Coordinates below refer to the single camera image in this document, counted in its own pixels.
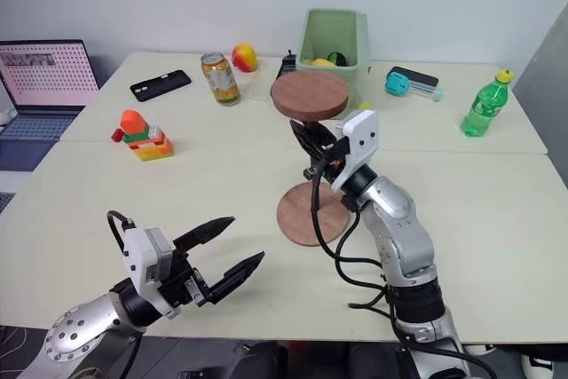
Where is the orange toy carrot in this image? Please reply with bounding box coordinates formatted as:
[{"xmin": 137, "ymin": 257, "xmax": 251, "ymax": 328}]
[{"xmin": 120, "ymin": 108, "xmax": 150, "ymax": 134}]

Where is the black rectangular box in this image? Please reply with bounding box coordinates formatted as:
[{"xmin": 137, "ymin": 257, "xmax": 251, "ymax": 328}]
[{"xmin": 386, "ymin": 66, "xmax": 440, "ymax": 89}]

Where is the round wooden base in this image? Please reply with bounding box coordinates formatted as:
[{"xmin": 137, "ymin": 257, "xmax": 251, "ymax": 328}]
[{"xmin": 276, "ymin": 181, "xmax": 357, "ymax": 248}]

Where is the green plastic soda bottle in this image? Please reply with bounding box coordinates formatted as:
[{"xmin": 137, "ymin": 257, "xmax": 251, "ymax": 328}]
[{"xmin": 459, "ymin": 67, "xmax": 517, "ymax": 138}]

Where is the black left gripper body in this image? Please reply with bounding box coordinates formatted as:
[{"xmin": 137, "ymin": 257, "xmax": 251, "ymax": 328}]
[{"xmin": 158, "ymin": 250, "xmax": 213, "ymax": 308}]

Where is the colourful toy block stack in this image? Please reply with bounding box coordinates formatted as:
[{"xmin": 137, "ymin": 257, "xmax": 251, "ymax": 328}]
[{"xmin": 110, "ymin": 123, "xmax": 176, "ymax": 163}]

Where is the red yellow fruit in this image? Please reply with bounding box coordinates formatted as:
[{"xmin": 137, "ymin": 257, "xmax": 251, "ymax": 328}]
[{"xmin": 231, "ymin": 43, "xmax": 260, "ymax": 74}]

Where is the yellow drink can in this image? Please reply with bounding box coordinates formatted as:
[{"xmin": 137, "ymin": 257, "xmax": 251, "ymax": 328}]
[{"xmin": 200, "ymin": 51, "xmax": 242, "ymax": 108}]

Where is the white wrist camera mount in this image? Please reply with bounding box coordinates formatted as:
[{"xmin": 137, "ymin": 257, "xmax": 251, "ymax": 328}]
[
  {"xmin": 330, "ymin": 108, "xmax": 382, "ymax": 194},
  {"xmin": 122, "ymin": 226, "xmax": 181, "ymax": 319}
]

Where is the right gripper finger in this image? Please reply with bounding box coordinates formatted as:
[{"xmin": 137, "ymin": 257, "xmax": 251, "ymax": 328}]
[
  {"xmin": 310, "ymin": 122, "xmax": 339, "ymax": 150},
  {"xmin": 289, "ymin": 120, "xmax": 319, "ymax": 161}
]

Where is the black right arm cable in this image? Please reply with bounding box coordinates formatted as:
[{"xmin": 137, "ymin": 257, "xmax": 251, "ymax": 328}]
[{"xmin": 310, "ymin": 154, "xmax": 400, "ymax": 312}]

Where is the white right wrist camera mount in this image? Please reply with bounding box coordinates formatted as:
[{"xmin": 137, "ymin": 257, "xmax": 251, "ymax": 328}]
[{"xmin": 330, "ymin": 108, "xmax": 382, "ymax": 194}]

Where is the dark rounded shape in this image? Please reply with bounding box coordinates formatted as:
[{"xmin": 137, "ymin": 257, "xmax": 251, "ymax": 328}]
[
  {"xmin": 348, "ymin": 342, "xmax": 403, "ymax": 379},
  {"xmin": 237, "ymin": 340, "xmax": 292, "ymax": 379}
]

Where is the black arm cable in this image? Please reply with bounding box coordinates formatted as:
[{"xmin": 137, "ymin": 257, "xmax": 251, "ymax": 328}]
[
  {"xmin": 310, "ymin": 154, "xmax": 400, "ymax": 312},
  {"xmin": 106, "ymin": 209, "xmax": 135, "ymax": 250}
]

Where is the black smartphone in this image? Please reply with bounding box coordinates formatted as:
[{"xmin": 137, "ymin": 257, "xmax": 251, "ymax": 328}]
[{"xmin": 130, "ymin": 69, "xmax": 193, "ymax": 103}]

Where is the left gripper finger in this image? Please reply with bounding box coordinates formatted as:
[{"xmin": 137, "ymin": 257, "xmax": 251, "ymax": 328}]
[
  {"xmin": 208, "ymin": 250, "xmax": 266, "ymax": 304},
  {"xmin": 172, "ymin": 217, "xmax": 236, "ymax": 257}
]

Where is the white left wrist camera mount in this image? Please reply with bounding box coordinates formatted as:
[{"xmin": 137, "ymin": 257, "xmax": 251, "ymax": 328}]
[{"xmin": 122, "ymin": 226, "xmax": 181, "ymax": 319}]

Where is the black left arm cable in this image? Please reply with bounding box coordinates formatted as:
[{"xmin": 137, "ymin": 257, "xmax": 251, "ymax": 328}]
[{"xmin": 106, "ymin": 209, "xmax": 135, "ymax": 250}]

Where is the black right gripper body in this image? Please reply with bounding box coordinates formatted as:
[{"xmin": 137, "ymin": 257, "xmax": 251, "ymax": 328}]
[{"xmin": 303, "ymin": 136, "xmax": 351, "ymax": 184}]

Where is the teal toy device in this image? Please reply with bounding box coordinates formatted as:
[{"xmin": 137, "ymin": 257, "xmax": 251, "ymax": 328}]
[{"xmin": 384, "ymin": 71, "xmax": 412, "ymax": 97}]

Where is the open laptop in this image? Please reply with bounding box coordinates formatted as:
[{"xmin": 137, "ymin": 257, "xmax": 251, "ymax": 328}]
[{"xmin": 0, "ymin": 39, "xmax": 100, "ymax": 172}]

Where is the small black device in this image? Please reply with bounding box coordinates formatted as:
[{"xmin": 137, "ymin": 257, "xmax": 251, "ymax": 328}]
[{"xmin": 275, "ymin": 49, "xmax": 298, "ymax": 86}]

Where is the light green plastic bin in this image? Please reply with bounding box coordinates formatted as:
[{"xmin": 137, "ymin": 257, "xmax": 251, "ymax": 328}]
[{"xmin": 296, "ymin": 8, "xmax": 372, "ymax": 88}]

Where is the clear tube with teal cap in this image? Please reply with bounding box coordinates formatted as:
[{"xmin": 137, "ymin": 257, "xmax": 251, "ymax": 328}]
[{"xmin": 407, "ymin": 81, "xmax": 446, "ymax": 103}]

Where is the grey partition panel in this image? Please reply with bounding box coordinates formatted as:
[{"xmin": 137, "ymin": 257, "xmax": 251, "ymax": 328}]
[{"xmin": 511, "ymin": 9, "xmax": 568, "ymax": 159}]

